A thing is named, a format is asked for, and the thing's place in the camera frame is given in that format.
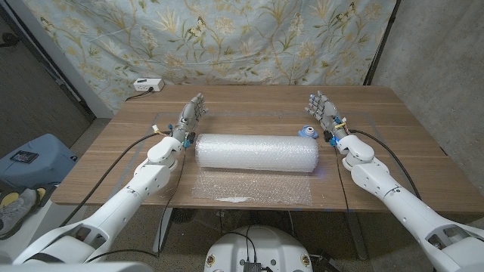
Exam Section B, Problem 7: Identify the black shoe yellow insole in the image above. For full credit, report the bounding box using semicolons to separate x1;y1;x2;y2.
0;191;20;209
33;185;57;207

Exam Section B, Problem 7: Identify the grey table leg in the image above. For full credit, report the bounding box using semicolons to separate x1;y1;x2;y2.
343;211;370;261

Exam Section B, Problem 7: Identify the blue-grey storage bin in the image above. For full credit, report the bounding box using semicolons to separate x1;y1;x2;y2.
0;132;79;190

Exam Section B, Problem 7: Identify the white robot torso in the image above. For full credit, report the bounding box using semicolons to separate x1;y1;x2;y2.
203;225;315;272

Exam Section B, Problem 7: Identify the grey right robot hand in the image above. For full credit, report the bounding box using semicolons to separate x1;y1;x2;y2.
304;90;349;141

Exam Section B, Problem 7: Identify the black door frame strip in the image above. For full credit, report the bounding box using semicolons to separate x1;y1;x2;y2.
0;3;96;122

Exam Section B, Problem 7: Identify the black backdrop stand pole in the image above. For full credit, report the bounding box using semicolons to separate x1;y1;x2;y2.
362;0;397;86

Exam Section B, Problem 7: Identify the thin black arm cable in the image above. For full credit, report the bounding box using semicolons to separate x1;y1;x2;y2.
333;145;351;212
85;145;187;264

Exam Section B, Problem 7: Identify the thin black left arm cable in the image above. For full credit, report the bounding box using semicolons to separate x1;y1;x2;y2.
85;145;187;264

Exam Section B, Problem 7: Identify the black flat phone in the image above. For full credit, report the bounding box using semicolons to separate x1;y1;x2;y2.
10;150;40;164

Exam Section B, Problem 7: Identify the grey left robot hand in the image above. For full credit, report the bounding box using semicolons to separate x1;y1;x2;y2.
172;93;209;143

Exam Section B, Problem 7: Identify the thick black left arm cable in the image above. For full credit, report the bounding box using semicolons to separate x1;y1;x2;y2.
58;130;169;227

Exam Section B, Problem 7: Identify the clear bubble wrap roll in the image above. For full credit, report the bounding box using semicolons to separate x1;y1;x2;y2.
191;132;321;207

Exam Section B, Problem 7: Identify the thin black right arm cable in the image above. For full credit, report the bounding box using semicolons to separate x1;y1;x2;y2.
333;145;351;212

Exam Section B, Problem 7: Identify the black ribbed round object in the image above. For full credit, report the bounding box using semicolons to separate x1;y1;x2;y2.
172;207;196;224

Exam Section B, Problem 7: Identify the grey sneaker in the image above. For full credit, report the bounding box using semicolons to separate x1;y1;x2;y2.
0;187;39;241

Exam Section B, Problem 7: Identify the black outlet box cable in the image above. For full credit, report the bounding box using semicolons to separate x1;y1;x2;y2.
124;87;155;102

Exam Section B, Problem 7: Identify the floral blue backdrop cloth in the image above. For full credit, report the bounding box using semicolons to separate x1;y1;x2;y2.
22;0;398;114

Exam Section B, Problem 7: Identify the black torso cable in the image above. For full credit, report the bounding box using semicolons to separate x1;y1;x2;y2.
225;226;258;264

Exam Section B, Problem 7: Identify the small blue round cap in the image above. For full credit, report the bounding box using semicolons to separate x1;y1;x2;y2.
297;125;319;140

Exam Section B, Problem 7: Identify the white table leg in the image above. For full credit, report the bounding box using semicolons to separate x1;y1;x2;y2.
153;207;175;253

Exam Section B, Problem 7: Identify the white power outlet box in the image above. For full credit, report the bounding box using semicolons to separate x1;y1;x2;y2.
132;78;166;93

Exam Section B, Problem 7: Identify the black door handle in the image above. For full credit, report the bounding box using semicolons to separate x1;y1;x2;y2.
0;32;20;48

